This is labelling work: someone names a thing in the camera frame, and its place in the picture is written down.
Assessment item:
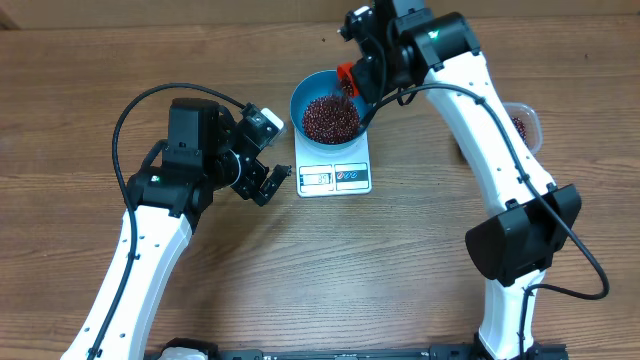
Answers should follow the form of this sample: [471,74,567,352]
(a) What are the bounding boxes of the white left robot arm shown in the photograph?
[63,98,291,359]

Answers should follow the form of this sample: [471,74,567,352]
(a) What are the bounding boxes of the red beans in bowl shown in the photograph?
[302,95,360,145]

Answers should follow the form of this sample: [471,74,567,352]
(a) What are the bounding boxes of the clear plastic bean container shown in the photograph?
[503,102,544,155]

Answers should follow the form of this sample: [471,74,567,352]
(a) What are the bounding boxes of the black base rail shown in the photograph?
[144,337,569,360]

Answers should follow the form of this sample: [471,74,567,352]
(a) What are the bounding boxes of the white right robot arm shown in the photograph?
[340,1,581,359]

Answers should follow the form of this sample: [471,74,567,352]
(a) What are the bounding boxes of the red measuring scoop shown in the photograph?
[336,62,359,98]

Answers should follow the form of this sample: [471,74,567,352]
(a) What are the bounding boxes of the red adzuki beans in container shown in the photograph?
[511,117,528,144]

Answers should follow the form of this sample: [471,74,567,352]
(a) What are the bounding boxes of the white digital kitchen scale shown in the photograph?
[295,131,373,198]

